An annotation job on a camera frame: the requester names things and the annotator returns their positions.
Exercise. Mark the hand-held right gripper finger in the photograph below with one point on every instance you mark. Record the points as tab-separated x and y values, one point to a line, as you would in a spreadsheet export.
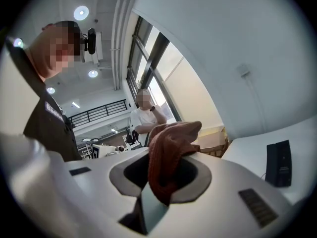
153	212

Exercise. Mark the red-brown knitted cloth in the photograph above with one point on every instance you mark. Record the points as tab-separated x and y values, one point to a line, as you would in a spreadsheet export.
168	155

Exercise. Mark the white machine with black marks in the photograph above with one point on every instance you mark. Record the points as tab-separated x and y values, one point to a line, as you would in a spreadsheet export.
106	150

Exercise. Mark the light wooden crate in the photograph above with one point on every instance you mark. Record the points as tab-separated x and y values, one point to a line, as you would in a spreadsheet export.
213	140

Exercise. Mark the black metal railing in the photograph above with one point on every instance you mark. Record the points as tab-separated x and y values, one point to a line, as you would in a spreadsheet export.
99	113

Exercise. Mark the person's body in dark shirt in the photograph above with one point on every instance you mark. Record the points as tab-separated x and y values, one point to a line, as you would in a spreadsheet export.
49	133

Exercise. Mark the long ceiling strip light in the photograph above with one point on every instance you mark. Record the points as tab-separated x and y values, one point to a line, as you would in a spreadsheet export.
75	104

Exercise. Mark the black upright speaker box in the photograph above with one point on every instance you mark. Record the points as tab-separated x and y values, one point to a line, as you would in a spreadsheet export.
278	162

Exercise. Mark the dark framed window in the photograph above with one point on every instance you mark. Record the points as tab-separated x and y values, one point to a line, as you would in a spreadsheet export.
158	63

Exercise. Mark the round ceiling light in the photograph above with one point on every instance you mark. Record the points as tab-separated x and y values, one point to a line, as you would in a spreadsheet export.
18	42
81	13
50	90
92	73

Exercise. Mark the white wall junction box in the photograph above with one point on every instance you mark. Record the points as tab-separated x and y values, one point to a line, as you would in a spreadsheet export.
243	70

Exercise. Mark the black head-mounted camera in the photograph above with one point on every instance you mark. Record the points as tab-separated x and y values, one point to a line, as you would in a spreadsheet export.
91	41

